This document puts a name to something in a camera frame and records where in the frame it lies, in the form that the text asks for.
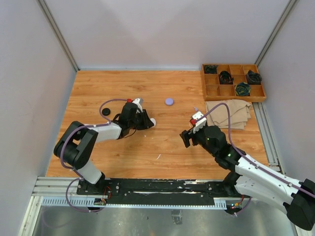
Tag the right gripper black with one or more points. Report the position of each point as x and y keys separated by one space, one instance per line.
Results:
x=186 y=136

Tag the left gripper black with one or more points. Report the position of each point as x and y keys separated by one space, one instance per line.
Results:
x=146 y=122

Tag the white earbud charging case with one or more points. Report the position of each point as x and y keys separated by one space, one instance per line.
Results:
x=153 y=121

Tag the black earbud charging case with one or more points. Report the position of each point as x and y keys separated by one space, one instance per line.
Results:
x=106 y=111

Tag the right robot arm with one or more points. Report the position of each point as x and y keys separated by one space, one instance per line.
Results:
x=258 y=172

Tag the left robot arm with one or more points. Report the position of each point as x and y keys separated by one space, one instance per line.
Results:
x=75 y=147

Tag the purple earbud charging case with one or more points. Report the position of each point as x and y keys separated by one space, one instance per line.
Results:
x=169 y=101

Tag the wooden compartment tray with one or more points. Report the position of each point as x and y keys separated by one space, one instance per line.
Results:
x=214 y=91

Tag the beige folded cloth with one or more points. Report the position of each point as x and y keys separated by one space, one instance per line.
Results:
x=239 y=113

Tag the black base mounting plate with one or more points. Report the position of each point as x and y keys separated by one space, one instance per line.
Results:
x=162 y=192

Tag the rolled black tie centre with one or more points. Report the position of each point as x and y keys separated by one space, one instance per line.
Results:
x=225 y=78

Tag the rolled black tie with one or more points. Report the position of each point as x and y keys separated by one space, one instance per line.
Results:
x=225 y=78
x=253 y=78

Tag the rolled dark tie top-left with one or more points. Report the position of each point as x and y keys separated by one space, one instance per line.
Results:
x=210 y=69

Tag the rolled blue patterned tie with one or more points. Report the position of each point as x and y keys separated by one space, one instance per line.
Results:
x=242 y=89

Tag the rolled black tie right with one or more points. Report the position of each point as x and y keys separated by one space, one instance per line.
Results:
x=253 y=78

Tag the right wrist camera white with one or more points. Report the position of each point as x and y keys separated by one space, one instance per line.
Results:
x=198 y=121

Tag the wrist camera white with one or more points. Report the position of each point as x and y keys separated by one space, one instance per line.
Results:
x=198 y=121
x=138 y=102

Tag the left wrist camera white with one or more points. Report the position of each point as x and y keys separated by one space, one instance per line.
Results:
x=138 y=102

